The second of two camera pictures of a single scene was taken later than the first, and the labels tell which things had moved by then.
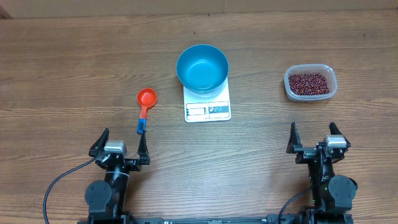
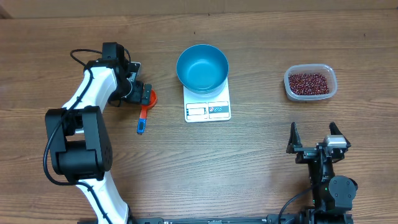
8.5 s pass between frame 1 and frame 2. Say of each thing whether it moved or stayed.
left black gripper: moved
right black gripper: stayed
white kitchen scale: stayed
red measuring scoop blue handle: stayed
